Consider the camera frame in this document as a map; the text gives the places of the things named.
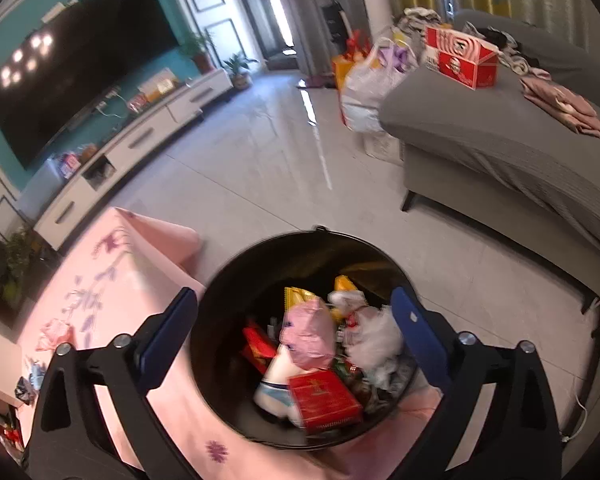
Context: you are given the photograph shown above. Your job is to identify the potted plant dark pot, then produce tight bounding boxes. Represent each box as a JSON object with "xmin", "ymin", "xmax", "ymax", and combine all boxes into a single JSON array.
[{"xmin": 0, "ymin": 225, "xmax": 36, "ymax": 306}]

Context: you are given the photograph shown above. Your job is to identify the pink plastic packet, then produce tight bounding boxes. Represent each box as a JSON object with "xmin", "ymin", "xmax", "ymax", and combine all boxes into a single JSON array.
[{"xmin": 279, "ymin": 296, "xmax": 337, "ymax": 371}]

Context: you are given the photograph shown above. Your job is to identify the black upright appliance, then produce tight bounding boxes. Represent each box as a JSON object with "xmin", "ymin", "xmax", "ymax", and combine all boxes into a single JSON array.
[{"xmin": 320, "ymin": 2, "xmax": 346, "ymax": 53}]

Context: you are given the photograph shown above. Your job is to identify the tall white appliance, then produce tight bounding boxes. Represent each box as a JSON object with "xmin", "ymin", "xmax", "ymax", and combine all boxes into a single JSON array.
[{"xmin": 362, "ymin": 0, "xmax": 393, "ymax": 41}]

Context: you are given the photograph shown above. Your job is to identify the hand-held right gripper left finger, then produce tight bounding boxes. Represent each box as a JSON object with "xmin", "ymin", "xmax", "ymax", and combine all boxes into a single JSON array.
[{"xmin": 22, "ymin": 287, "xmax": 201, "ymax": 480}]

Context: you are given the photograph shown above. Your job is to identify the orange and white box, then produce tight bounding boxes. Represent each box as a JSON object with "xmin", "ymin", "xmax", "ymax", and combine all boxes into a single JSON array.
[{"xmin": 142, "ymin": 76, "xmax": 176, "ymax": 103}]

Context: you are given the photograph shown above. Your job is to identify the large black television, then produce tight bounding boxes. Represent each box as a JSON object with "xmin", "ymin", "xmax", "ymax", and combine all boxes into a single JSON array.
[{"xmin": 0, "ymin": 0, "xmax": 178, "ymax": 171}]

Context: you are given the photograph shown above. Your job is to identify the pile of colourful packets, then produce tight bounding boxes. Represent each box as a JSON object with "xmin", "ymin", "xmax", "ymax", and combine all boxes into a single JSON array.
[{"xmin": 0, "ymin": 400, "xmax": 26, "ymax": 466}]

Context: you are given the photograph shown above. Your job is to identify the white television cabinet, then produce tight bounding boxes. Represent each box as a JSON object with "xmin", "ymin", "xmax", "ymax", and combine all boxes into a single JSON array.
[{"xmin": 17, "ymin": 67, "xmax": 233, "ymax": 251}]

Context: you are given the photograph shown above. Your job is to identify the flat white box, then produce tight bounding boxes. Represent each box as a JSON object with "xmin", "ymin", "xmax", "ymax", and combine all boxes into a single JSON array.
[{"xmin": 0, "ymin": 332, "xmax": 28, "ymax": 408}]

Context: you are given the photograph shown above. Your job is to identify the folded pink cloth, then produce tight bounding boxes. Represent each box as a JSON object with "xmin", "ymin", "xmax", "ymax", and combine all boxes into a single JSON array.
[{"xmin": 520, "ymin": 76, "xmax": 600, "ymax": 138}]

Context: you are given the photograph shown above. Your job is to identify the grey sheer curtain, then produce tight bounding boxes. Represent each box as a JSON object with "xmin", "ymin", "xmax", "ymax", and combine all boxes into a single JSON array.
[{"xmin": 272, "ymin": 0, "xmax": 411, "ymax": 78}]

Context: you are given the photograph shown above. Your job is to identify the white router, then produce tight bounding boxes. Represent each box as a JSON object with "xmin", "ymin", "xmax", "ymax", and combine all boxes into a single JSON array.
[{"xmin": 42, "ymin": 0, "xmax": 78, "ymax": 21}]

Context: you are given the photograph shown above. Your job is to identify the red and white cardboard box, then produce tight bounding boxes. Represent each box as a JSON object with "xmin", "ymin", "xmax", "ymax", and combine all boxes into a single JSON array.
[{"xmin": 424, "ymin": 25, "xmax": 500, "ymax": 91}]

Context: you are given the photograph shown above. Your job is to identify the potted plant white pot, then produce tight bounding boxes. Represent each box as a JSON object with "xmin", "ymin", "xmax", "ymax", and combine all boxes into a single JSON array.
[{"xmin": 222, "ymin": 52, "xmax": 258, "ymax": 91}]

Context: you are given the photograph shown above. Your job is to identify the white paper cup blue print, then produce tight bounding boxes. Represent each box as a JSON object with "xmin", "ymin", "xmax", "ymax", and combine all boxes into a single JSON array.
[{"xmin": 254, "ymin": 342, "xmax": 301, "ymax": 428}]

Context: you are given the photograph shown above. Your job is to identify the pile of patterned clothes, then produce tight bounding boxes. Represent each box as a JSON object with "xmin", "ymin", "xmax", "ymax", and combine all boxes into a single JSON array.
[{"xmin": 395, "ymin": 7, "xmax": 453, "ymax": 36}]

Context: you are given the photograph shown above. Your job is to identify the pink printed tablecloth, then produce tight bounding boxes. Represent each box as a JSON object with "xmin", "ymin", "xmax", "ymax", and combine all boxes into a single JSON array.
[{"xmin": 15, "ymin": 207, "xmax": 446, "ymax": 480}]

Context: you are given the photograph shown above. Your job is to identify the potted plant red pot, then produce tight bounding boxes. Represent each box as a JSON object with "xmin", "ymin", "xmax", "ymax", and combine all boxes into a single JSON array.
[{"xmin": 180, "ymin": 30, "xmax": 216, "ymax": 73}]

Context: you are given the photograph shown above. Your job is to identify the white plastic shopping bag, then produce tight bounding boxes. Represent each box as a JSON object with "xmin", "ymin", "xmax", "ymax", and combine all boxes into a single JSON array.
[{"xmin": 340, "ymin": 37, "xmax": 421, "ymax": 133}]

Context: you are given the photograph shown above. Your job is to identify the yellow snack packet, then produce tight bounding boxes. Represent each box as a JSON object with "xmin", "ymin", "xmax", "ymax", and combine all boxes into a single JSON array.
[{"xmin": 284, "ymin": 275, "xmax": 360, "ymax": 323}]

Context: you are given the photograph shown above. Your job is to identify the white cable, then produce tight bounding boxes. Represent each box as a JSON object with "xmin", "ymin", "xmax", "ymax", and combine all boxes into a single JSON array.
[{"xmin": 560, "ymin": 287, "xmax": 600, "ymax": 443}]

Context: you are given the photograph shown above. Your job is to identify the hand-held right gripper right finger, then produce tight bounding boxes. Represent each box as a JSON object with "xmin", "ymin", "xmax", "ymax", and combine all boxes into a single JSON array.
[{"xmin": 390, "ymin": 287, "xmax": 563, "ymax": 480}]

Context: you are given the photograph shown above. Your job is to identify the black and white clothes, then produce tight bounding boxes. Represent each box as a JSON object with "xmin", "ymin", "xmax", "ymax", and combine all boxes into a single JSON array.
[{"xmin": 462, "ymin": 22, "xmax": 551, "ymax": 78}]

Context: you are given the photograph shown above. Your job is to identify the red snack packet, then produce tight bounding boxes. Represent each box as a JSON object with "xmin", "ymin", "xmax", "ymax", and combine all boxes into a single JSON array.
[{"xmin": 242, "ymin": 325, "xmax": 278, "ymax": 373}]

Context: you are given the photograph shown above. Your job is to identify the clear plastic box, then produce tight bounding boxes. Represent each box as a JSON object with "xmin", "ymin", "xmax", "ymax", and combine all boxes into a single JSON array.
[{"xmin": 17, "ymin": 162, "xmax": 63, "ymax": 211}]

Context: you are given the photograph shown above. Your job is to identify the black round trash bin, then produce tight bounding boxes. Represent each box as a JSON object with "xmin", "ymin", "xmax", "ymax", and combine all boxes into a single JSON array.
[{"xmin": 189, "ymin": 227, "xmax": 433, "ymax": 451}]

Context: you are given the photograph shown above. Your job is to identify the orange shopping bag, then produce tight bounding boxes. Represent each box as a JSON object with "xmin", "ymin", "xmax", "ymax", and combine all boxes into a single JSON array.
[{"xmin": 332, "ymin": 30, "xmax": 371, "ymax": 91}]

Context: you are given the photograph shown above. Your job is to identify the blue and white wrapper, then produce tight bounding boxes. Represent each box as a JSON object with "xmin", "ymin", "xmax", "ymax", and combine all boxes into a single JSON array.
[{"xmin": 15, "ymin": 360, "xmax": 48, "ymax": 406}]

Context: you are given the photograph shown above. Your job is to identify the pink crumpled wrapper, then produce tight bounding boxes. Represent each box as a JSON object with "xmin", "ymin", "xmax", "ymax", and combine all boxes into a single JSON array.
[{"xmin": 35, "ymin": 317, "xmax": 76, "ymax": 353}]

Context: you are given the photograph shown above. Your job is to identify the grey sofa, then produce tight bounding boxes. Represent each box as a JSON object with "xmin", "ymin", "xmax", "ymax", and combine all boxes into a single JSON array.
[{"xmin": 380, "ymin": 10, "xmax": 600, "ymax": 311}]

